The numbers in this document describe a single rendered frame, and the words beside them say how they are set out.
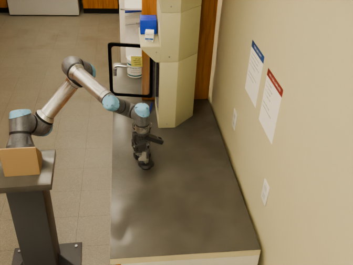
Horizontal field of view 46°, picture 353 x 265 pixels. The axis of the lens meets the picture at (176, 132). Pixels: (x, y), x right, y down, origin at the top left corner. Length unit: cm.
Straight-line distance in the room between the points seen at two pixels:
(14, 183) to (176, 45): 119
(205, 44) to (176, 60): 44
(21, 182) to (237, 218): 116
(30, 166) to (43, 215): 34
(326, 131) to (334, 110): 8
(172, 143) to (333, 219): 142
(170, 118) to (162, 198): 68
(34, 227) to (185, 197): 96
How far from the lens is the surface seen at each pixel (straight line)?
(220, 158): 253
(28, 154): 238
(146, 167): 233
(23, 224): 269
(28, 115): 245
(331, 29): 142
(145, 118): 214
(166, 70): 256
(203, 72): 302
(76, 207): 358
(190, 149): 258
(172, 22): 244
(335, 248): 144
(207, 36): 291
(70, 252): 325
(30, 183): 241
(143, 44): 251
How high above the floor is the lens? 248
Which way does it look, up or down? 34 degrees down
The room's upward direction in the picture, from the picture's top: 3 degrees clockwise
